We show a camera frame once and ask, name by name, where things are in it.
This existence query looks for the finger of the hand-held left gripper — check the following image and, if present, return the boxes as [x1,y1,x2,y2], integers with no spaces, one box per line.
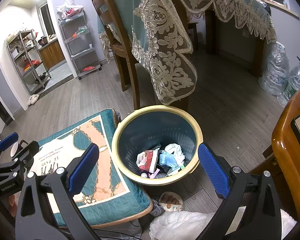
[0,132,19,165]
[9,140,40,178]

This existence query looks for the teal lace tablecloth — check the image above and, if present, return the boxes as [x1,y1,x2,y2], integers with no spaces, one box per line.
[97,0,277,105]

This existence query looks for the wooden kitchen cabinet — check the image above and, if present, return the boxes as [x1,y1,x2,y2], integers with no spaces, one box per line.
[39,39,66,69]

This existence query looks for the blue bin with yellow rim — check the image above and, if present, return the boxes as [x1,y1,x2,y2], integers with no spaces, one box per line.
[112,105,204,186]

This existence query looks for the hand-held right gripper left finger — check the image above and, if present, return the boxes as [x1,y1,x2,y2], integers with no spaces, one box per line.
[15,143,100,240]

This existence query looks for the black mug with gold print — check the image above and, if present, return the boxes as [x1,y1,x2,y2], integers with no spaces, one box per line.
[10,142,20,157]

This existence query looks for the white plastic bag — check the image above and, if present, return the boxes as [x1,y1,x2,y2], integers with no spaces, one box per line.
[56,0,84,19]

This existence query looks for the person's foot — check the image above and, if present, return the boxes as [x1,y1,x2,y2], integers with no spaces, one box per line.
[162,192,182,205]

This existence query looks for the white fluffy robe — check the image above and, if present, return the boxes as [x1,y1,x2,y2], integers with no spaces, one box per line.
[149,206,298,240]

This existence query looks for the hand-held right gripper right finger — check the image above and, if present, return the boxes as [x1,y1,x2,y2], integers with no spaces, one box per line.
[197,142,283,240]

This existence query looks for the teal and orange rug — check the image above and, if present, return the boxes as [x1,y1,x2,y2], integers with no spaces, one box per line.
[27,108,154,228]

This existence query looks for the blue face mask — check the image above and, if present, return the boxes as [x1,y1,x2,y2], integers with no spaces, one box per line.
[159,150,183,173]

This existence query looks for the red white wrapper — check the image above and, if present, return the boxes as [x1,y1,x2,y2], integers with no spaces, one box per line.
[136,149,160,172]

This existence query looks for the grey trolley cart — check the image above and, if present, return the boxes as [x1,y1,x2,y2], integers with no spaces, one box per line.
[58,11,102,80]

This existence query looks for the metal shelf rack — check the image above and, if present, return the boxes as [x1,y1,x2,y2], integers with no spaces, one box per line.
[6,29,52,95]

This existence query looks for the glossy wooden chair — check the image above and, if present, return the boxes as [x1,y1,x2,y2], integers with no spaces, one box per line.
[249,87,300,220]

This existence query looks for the wooden dining table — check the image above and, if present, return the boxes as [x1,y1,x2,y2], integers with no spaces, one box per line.
[170,0,267,112]

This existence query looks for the brown wooden chair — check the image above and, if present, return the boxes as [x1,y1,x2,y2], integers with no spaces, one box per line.
[84,0,140,109]

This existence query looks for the beige sandal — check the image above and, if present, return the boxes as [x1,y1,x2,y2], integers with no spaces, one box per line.
[158,192,185,212]

